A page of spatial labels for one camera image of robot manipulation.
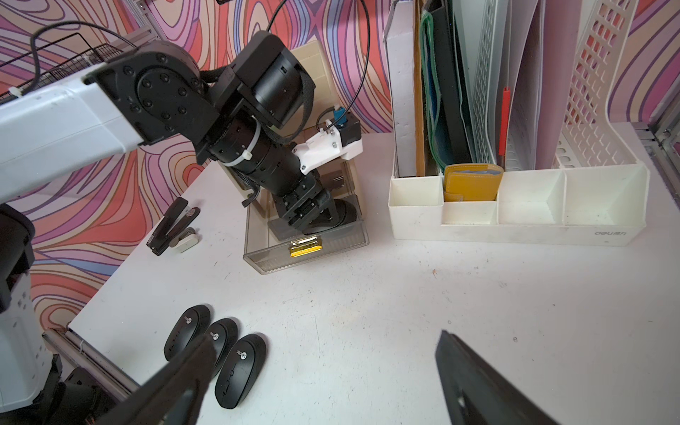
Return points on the brown cardboard folder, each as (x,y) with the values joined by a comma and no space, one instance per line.
(421,161)

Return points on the left black wire basket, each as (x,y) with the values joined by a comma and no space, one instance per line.
(58,60)

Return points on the green folder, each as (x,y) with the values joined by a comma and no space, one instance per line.
(446,127)

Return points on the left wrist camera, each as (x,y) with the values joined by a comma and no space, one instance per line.
(341,141)

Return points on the black computer mouse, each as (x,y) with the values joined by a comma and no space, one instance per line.
(192,323)
(240,370)
(223,334)
(338,214)

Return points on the translucent grey folders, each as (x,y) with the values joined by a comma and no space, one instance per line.
(516,58)

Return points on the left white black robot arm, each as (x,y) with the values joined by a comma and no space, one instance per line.
(231,115)

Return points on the black stapler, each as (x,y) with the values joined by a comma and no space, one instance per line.
(175,221)

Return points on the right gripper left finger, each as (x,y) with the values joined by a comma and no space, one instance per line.
(175,394)

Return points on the white book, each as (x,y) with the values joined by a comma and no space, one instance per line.
(399,46)

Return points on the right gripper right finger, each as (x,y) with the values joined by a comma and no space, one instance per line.
(476,393)

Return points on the white file rack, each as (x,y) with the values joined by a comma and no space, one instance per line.
(596,191)

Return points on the aluminium rail base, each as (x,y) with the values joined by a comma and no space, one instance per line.
(99,370)

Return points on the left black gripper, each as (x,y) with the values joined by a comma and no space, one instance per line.
(308,209)

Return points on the beige drawer organizer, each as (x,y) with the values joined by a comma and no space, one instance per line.
(314,59)

